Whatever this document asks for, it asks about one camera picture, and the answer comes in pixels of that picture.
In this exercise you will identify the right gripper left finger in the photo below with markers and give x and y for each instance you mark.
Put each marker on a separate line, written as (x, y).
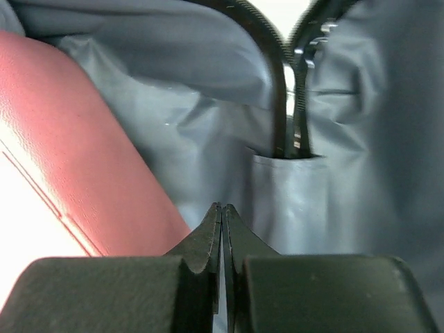
(175, 292)

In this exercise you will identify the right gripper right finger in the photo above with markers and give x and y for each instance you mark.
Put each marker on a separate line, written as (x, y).
(270, 292)

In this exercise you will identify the pink cosmetic case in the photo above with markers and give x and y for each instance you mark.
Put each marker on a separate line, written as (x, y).
(61, 135)

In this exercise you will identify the white kids suitcase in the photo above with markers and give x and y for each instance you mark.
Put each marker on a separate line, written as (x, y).
(330, 143)

